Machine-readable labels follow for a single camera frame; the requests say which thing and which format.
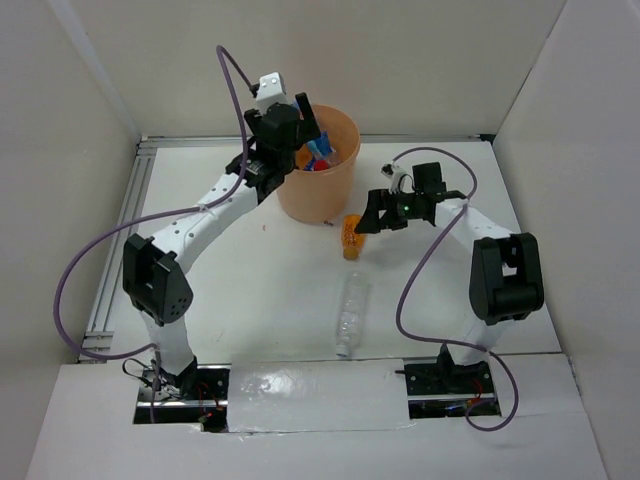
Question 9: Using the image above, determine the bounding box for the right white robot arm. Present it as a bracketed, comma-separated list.
[355, 162, 544, 392]

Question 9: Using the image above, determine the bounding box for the red label water bottle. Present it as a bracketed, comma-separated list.
[303, 157, 335, 172]

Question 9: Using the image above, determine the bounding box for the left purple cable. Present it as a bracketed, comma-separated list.
[54, 44, 264, 426]

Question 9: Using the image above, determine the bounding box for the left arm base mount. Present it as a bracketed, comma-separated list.
[121, 358, 230, 433]

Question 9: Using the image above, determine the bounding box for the clear unlabeled plastic bottle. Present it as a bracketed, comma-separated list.
[335, 272, 371, 359]

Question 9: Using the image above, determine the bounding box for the blue label bottle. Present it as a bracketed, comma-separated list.
[306, 131, 335, 160]

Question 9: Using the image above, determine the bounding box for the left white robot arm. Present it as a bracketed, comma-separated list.
[123, 93, 320, 399]

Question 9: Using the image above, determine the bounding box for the orange small plastic bottle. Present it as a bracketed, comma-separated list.
[341, 214, 366, 261]

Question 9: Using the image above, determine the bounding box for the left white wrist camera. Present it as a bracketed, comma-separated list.
[255, 72, 288, 115]

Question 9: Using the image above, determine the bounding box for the orange plastic bin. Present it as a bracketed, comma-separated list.
[276, 104, 361, 223]

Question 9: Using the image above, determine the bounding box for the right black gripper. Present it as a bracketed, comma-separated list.
[355, 188, 425, 233]

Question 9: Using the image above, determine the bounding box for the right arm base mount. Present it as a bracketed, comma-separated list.
[395, 359, 501, 420]

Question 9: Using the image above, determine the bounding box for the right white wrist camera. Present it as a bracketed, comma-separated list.
[381, 163, 413, 194]

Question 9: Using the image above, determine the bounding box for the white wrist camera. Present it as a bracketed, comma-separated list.
[255, 72, 288, 115]
[381, 163, 413, 194]

